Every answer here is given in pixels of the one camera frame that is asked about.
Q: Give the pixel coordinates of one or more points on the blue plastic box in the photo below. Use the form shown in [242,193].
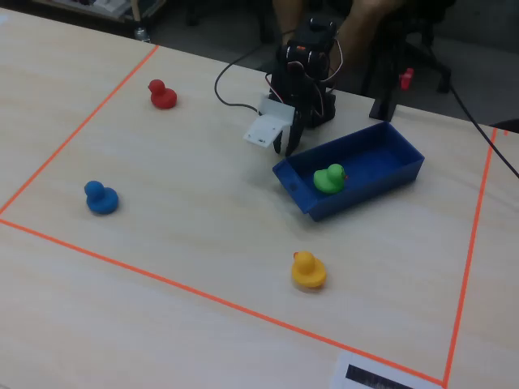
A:
[377,162]

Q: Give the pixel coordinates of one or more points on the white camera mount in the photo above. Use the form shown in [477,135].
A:
[267,127]

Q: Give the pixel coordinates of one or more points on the black office chair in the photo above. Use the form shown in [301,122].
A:
[421,40]

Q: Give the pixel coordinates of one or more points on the white paper label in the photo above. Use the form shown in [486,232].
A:
[365,373]

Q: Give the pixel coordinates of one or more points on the black table clamp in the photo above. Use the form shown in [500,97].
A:
[383,103]

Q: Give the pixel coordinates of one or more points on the bare person leg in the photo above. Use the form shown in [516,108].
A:
[361,28]

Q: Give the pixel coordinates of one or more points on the yellow rubber duck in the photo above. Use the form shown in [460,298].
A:
[308,273]

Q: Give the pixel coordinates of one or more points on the green rubber duck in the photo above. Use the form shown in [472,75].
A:
[329,180]

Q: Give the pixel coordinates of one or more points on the orange tape strip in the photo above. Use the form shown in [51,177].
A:
[202,293]
[81,127]
[470,251]

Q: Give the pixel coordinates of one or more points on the red rubber duck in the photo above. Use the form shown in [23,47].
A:
[163,97]

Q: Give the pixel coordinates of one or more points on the blue rubber duck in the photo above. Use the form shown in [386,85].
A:
[100,200]

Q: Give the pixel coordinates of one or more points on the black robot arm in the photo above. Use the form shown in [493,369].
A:
[314,44]

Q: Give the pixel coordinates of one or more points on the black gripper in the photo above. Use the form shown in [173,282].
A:
[295,129]

